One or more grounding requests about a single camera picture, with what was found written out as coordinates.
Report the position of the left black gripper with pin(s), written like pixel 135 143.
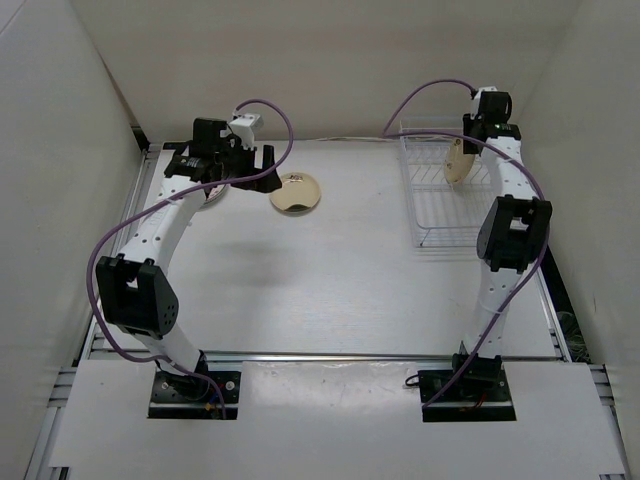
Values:
pixel 268 158

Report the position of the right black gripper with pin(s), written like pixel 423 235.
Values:
pixel 469 123

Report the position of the yellow rimmed plate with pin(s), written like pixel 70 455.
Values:
pixel 299 194

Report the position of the orange sunburst pattern plate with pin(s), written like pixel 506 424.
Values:
pixel 214 194

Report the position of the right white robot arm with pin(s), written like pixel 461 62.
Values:
pixel 511 240

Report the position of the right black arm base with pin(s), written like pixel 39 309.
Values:
pixel 481 394

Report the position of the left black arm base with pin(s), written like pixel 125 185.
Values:
pixel 185 397

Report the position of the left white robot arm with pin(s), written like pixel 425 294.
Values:
pixel 133 286

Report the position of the white front board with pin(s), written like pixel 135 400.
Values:
pixel 335 421

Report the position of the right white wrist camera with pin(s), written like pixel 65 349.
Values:
pixel 481 93

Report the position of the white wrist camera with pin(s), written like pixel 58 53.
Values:
pixel 481 93
pixel 245 127

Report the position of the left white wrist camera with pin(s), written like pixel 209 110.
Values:
pixel 245 127

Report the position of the white wire dish rack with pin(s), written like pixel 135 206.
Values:
pixel 443 215

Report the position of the aluminium frame rail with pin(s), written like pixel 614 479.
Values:
pixel 220 356

